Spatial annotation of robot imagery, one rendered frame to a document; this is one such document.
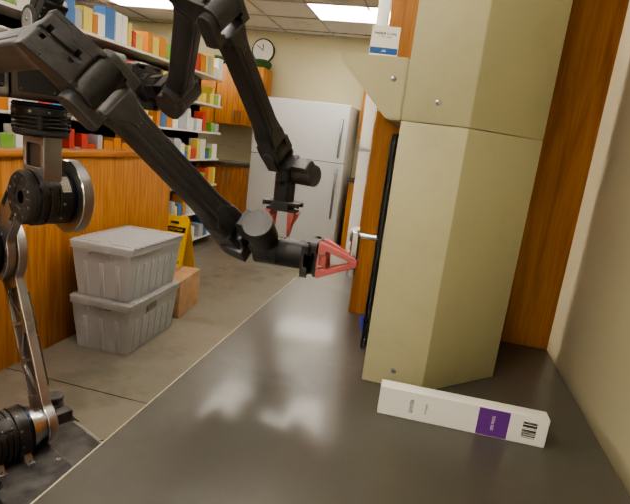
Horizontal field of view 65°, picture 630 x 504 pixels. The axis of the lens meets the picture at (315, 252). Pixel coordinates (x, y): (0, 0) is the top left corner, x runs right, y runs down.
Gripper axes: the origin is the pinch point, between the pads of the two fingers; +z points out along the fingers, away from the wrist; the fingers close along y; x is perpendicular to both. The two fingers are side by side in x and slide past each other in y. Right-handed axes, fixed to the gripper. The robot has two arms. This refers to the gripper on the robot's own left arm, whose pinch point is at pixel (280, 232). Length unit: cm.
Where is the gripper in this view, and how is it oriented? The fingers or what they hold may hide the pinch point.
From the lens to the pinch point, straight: 140.3
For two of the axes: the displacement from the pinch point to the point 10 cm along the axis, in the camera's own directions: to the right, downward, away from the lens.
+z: -1.1, 9.7, 2.1
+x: 2.4, -1.8, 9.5
